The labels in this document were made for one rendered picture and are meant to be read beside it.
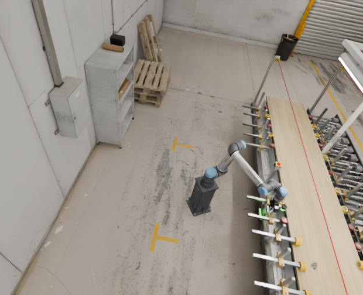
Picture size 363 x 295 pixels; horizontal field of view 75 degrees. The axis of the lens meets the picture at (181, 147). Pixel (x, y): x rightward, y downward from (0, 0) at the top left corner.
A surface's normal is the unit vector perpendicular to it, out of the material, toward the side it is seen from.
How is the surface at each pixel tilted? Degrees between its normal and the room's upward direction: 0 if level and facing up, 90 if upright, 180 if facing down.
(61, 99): 90
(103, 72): 90
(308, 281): 0
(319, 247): 0
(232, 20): 90
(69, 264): 0
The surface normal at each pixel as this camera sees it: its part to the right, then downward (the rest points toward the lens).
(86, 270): 0.15, -0.69
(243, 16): -0.13, 0.70
